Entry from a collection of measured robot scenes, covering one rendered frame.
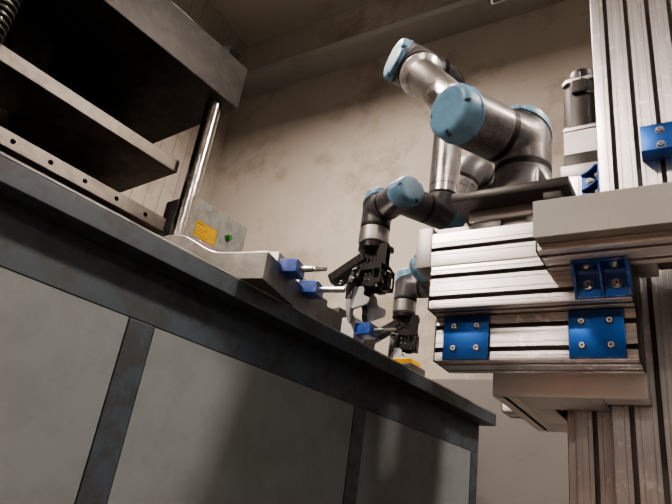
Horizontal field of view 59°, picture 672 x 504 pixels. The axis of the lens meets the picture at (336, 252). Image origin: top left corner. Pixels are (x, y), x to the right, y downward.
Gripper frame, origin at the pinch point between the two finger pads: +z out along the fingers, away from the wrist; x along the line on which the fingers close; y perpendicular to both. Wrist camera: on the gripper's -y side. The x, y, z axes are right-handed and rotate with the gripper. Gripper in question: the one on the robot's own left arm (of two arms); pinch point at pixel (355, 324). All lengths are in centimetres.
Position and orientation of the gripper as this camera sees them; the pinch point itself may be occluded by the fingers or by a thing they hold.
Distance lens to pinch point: 140.8
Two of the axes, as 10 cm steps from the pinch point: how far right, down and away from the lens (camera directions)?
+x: 5.3, 4.1, 7.4
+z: -1.3, 9.0, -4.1
